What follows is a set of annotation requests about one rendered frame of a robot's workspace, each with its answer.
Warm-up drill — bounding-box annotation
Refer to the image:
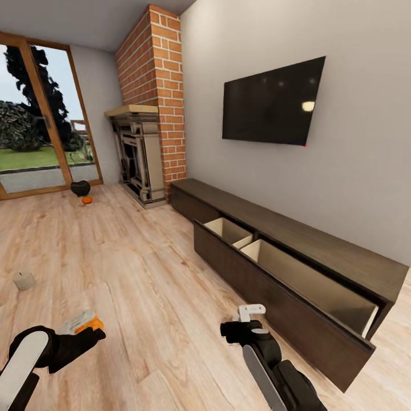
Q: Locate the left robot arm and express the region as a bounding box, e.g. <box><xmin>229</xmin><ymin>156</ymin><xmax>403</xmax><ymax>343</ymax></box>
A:
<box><xmin>0</xmin><ymin>308</ymin><xmax>106</xmax><ymax>411</ymax></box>

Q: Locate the pillar candle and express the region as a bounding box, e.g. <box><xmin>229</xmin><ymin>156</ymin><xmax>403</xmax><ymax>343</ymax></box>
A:
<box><xmin>14</xmin><ymin>271</ymin><xmax>36</xmax><ymax>291</ymax></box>

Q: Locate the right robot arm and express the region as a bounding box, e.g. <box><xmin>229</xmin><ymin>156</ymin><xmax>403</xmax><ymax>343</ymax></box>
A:
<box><xmin>220</xmin><ymin>304</ymin><xmax>328</xmax><ymax>411</ymax></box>

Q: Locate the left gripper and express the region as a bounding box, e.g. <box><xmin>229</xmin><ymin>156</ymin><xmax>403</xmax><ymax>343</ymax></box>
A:
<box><xmin>49</xmin><ymin>327</ymin><xmax>106</xmax><ymax>374</ymax></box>

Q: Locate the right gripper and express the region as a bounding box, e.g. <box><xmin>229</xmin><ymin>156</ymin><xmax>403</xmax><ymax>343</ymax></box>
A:
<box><xmin>220</xmin><ymin>320</ymin><xmax>261</xmax><ymax>345</ymax></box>

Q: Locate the cauldron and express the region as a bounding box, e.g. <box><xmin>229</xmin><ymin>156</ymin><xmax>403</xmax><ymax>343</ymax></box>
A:
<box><xmin>70</xmin><ymin>180</ymin><xmax>92</xmax><ymax>199</ymax></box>

